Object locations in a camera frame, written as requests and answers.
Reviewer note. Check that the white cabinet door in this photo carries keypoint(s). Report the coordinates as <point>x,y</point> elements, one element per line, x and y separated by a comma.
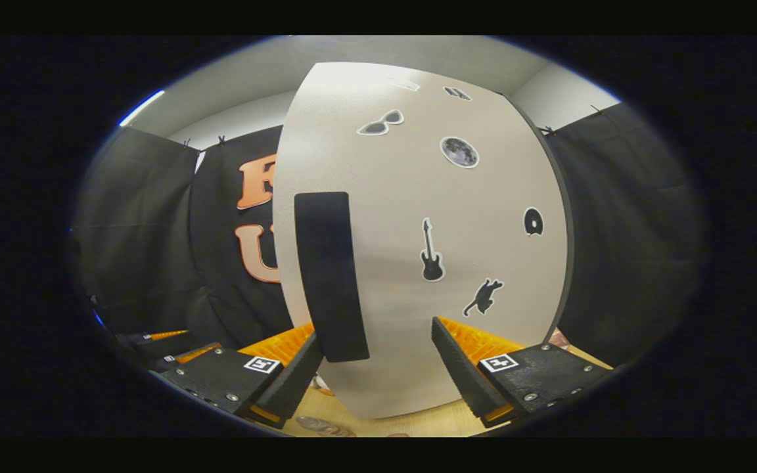
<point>405,197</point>

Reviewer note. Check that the black backdrop cloth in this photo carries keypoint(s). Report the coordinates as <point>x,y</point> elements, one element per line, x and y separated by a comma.
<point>615,230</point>

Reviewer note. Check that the thick paperback book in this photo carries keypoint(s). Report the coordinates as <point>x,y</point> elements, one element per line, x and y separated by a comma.
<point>559,339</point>

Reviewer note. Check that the penguin plush toy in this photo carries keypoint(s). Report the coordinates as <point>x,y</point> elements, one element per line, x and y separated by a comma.
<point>323,386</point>

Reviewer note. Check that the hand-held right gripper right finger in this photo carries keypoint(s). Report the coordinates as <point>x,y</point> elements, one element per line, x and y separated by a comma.
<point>460,374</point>

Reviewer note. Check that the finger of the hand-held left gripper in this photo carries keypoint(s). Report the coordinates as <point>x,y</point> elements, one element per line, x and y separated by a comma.
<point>175,360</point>
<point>145,341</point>

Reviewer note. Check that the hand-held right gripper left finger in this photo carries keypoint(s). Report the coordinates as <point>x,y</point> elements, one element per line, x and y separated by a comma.
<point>303,381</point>

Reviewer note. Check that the grey cabinet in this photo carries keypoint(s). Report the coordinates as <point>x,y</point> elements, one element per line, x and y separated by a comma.
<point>570,263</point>

